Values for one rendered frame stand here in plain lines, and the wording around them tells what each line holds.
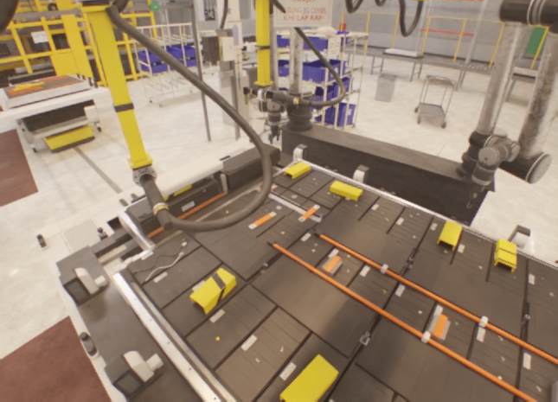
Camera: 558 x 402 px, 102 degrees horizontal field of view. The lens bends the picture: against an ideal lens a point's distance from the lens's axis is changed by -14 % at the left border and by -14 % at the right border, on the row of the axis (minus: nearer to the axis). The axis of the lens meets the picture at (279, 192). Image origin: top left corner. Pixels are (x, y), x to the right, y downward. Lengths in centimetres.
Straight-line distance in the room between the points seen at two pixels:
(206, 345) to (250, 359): 14
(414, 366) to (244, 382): 49
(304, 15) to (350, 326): 149
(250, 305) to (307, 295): 20
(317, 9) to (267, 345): 159
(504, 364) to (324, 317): 57
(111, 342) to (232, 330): 48
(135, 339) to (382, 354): 85
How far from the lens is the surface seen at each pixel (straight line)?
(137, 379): 103
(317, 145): 241
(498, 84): 182
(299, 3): 166
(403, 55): 1066
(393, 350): 95
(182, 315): 99
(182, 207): 133
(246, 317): 95
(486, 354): 108
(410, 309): 105
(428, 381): 95
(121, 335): 119
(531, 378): 113
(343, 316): 95
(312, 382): 82
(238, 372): 88
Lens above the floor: 183
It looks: 35 degrees down
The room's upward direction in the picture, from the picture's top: straight up
